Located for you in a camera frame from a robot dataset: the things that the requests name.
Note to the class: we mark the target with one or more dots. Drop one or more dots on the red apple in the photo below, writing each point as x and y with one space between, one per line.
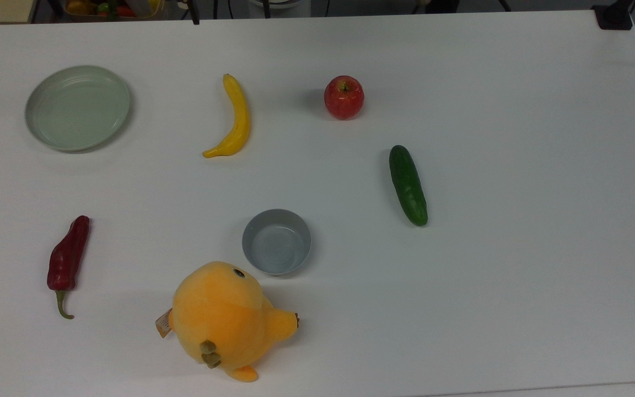
344 98

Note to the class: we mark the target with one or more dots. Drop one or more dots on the small grey bowl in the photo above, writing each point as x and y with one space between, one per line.
276 242

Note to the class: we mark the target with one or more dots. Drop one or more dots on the dark green cucumber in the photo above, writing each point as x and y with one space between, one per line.
407 184

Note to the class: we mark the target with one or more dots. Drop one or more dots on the yellow banana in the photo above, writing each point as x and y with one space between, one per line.
238 118

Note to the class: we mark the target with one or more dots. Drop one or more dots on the orange plush chick toy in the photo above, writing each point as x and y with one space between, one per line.
224 317

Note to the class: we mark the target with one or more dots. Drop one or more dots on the black stand leg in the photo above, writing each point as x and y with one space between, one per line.
192 12

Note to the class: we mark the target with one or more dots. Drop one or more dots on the dark red chili pepper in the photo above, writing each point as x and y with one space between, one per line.
68 255

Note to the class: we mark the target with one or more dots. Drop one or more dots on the pale green round plate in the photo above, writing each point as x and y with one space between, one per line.
77 108

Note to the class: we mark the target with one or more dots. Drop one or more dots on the basket of toy fruit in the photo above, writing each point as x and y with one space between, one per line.
109 8

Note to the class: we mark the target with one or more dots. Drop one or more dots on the black clamp block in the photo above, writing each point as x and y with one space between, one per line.
614 15

